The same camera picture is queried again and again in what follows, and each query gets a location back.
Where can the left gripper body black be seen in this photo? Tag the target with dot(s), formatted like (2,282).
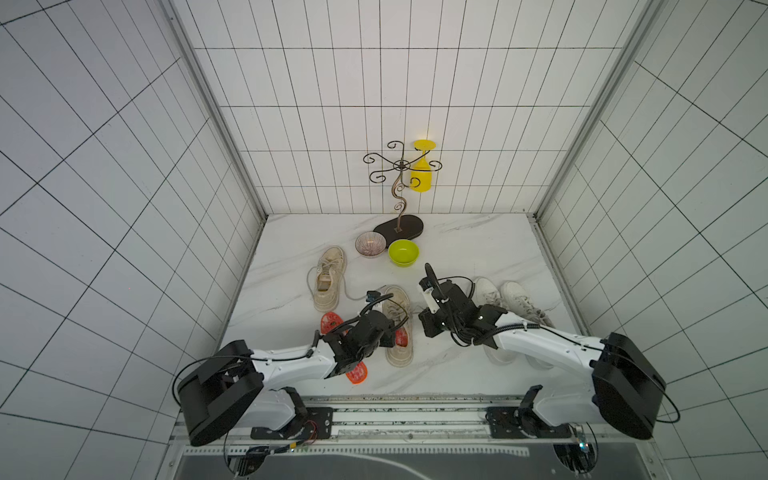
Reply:
(386,340)

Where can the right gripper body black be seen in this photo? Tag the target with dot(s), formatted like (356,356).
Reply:
(437,294)

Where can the red insole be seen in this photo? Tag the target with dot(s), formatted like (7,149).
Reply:
(402,338)
(329,321)

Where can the white sneaker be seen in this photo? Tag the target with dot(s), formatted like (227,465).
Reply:
(517,301)
(485,292)

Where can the beige lace sneaker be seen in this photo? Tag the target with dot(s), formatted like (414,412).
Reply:
(397,308)
(326,281)

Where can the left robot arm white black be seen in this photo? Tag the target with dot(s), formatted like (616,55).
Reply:
(238,387)

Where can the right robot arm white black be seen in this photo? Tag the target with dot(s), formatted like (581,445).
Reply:
(616,384)

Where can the green plastic bowl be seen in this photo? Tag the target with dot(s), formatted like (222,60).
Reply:
(403,252)

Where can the ornate metal cup stand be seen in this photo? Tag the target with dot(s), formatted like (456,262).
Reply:
(404,225)

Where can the pink glass bowl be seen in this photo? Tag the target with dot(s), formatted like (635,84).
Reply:
(370,244)

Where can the yellow plastic goblet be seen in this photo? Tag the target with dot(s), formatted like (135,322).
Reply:
(421,171)

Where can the aluminium mounting rail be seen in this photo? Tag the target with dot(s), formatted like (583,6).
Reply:
(412,420)

